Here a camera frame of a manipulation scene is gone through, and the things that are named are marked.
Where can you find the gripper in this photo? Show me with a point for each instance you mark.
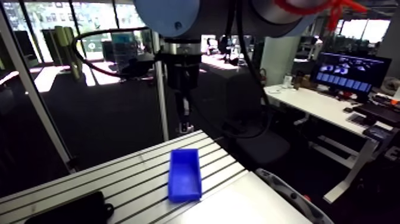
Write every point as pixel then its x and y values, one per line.
pixel 182 70

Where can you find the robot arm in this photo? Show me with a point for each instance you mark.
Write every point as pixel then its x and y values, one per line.
pixel 193 15

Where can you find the blue bin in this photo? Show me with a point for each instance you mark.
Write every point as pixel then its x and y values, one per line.
pixel 184 178

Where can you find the black tray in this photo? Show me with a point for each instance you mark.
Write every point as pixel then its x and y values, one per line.
pixel 75 211

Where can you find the black office chair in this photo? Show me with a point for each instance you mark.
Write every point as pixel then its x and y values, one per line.
pixel 250 125

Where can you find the white pillar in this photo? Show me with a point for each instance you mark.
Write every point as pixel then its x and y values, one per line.
pixel 279 61

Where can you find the white desk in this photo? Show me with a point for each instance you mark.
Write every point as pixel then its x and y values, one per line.
pixel 315 104

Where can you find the pale holed strip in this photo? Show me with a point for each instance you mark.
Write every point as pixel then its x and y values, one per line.
pixel 290 197

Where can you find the computer monitor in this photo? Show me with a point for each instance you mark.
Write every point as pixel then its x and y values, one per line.
pixel 350 73

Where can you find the black keyboard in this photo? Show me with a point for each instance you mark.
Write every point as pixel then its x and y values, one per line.
pixel 379 113

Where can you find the aluminium post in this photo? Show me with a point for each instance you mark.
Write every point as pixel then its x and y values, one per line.
pixel 34 94
pixel 161 94

